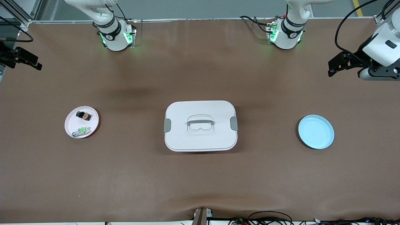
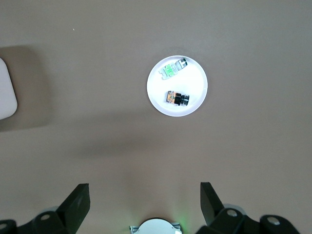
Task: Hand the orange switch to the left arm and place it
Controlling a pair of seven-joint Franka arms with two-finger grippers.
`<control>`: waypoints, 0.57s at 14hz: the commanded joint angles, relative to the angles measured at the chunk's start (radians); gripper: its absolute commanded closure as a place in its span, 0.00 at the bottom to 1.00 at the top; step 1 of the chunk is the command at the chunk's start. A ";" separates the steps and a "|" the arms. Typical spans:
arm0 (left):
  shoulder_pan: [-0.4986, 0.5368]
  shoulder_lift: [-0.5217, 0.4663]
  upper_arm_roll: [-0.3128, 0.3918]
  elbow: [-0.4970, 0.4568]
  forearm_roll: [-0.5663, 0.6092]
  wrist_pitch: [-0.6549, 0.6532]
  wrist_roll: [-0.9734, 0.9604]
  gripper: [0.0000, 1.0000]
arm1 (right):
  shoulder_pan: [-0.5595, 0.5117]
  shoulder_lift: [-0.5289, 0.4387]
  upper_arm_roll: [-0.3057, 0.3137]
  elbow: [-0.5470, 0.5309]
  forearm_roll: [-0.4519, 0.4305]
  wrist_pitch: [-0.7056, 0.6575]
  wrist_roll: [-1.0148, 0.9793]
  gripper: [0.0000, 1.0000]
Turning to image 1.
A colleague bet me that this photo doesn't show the pink round plate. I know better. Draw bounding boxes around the pink round plate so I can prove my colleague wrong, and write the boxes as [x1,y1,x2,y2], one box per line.
[64,106,100,139]

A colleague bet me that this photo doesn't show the black right base cable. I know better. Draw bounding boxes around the black right base cable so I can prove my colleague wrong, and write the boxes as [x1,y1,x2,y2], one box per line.
[106,2,137,24]

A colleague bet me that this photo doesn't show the black left base cables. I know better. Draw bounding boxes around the black left base cables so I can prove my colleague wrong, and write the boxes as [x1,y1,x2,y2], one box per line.
[240,15,276,33]

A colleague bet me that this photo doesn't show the black cable bundle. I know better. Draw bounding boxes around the black cable bundle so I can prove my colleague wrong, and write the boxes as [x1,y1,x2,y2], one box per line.
[312,217,400,225]

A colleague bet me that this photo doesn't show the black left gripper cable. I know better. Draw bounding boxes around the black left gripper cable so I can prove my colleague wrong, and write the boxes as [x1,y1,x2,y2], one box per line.
[335,0,380,63]

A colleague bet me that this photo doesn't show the black looped cable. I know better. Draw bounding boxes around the black looped cable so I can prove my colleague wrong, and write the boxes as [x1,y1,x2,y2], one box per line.
[247,211,293,225]

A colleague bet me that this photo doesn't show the grey box lid handle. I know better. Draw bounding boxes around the grey box lid handle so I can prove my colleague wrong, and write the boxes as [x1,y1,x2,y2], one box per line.
[187,119,215,126]

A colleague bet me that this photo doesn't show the brown table cloth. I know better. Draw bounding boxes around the brown table cloth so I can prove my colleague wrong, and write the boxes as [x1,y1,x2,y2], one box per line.
[0,17,400,223]

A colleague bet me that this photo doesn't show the brown table edge bracket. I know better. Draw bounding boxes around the brown table edge bracket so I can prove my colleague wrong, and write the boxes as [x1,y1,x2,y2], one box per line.
[193,207,213,225]

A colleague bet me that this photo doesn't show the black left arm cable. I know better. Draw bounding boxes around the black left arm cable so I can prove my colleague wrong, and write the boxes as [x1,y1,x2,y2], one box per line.
[381,0,397,20]

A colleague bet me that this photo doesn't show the silver base connector bracket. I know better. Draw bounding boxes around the silver base connector bracket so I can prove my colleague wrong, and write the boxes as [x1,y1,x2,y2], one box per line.
[266,22,278,43]
[124,19,137,48]

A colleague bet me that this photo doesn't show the light blue round plate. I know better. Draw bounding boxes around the light blue round plate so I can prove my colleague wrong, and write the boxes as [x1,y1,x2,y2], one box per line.
[298,114,335,150]

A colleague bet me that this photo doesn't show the white lidded storage box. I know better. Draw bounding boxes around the white lidded storage box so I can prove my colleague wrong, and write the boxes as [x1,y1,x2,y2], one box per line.
[164,100,238,152]

